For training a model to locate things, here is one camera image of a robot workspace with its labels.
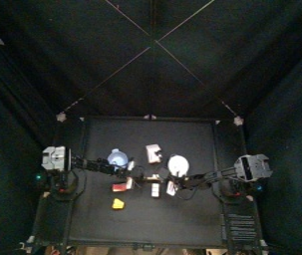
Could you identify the white wooden knife block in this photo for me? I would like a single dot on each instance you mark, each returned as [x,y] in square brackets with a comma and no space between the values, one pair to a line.
[153,153]

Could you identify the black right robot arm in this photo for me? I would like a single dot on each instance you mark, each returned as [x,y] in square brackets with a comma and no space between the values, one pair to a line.
[220,174]

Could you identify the black plate with white print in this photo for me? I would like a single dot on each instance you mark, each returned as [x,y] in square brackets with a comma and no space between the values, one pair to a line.
[241,227]

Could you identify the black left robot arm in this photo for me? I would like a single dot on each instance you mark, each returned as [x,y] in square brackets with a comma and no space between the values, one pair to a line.
[92,164]

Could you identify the yellow toy bell pepper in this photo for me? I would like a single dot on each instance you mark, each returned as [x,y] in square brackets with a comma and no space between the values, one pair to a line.
[118,204]

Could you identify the grey vertical frame pole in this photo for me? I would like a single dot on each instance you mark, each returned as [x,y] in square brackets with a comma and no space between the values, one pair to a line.
[152,66]

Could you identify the grey bowl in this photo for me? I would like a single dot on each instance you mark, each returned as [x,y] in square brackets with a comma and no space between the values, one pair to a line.
[118,157]

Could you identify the red and white toy block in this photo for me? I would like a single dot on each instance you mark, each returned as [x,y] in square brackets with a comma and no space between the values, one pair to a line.
[120,187]

